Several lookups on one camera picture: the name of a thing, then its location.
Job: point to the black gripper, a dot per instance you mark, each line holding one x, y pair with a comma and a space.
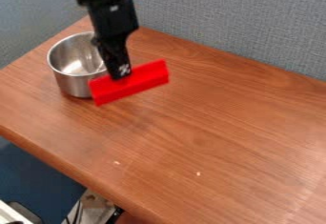
115, 21

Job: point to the red rectangular block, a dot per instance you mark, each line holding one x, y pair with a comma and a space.
146, 77

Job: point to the stainless steel pot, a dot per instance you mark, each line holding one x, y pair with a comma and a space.
76, 63

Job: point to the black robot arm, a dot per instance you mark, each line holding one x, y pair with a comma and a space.
115, 21

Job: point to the white object at corner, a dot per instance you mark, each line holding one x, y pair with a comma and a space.
10, 215

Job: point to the metal table leg bracket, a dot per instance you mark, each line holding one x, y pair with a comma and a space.
92, 210

